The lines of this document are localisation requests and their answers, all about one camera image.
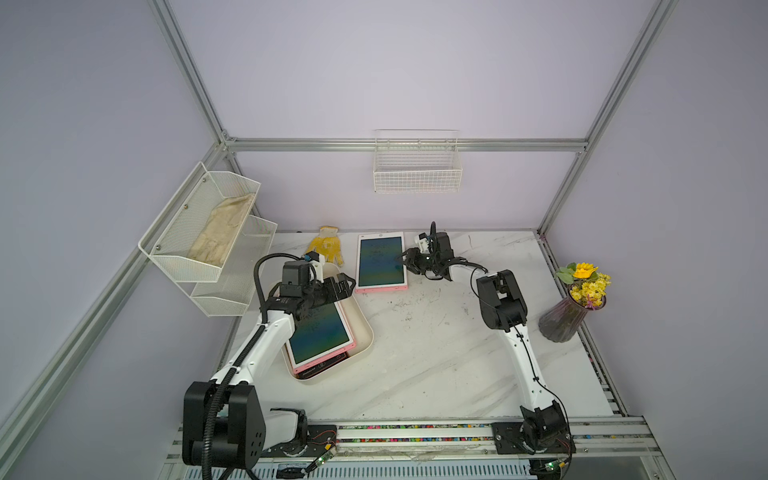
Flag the beige storage tray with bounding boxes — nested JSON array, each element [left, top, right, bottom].
[[278, 261, 374, 381]]

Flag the yellow work glove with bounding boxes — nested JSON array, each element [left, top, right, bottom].
[[306, 226, 344, 267]]

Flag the aluminium frame profiles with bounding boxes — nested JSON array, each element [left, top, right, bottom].
[[1, 1, 677, 477]]

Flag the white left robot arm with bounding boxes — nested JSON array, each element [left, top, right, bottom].
[[182, 252, 356, 479]]

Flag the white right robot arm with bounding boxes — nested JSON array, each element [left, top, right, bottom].
[[400, 230, 575, 455]]

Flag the purple glass vase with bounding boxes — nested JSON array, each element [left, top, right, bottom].
[[538, 296, 607, 343]]

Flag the pink white writing tablet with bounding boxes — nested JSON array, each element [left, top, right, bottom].
[[355, 232, 408, 293]]

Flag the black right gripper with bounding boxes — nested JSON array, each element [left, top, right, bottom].
[[394, 248, 439, 275]]

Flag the white wire wall basket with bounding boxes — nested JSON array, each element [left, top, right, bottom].
[[373, 129, 463, 194]]

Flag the white mesh two-tier shelf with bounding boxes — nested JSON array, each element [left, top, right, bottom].
[[138, 163, 277, 317]]

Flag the yellow flower bouquet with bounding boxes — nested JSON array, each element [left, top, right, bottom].
[[556, 263, 612, 310]]

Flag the beige glove in shelf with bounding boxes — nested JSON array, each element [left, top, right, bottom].
[[188, 193, 256, 267]]

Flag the dark red bottom tablet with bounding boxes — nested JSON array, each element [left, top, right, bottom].
[[294, 352, 349, 380]]

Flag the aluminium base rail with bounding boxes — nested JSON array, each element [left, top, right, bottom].
[[164, 415, 661, 466]]

